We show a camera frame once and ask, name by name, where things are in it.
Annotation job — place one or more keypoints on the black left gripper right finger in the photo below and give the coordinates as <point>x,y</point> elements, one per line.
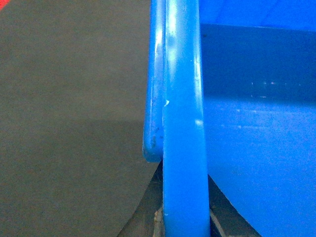
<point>225,221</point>

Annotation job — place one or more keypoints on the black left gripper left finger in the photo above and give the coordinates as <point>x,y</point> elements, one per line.
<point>147,220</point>

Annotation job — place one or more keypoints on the large blue plastic crate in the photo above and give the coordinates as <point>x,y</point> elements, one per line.
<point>231,99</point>

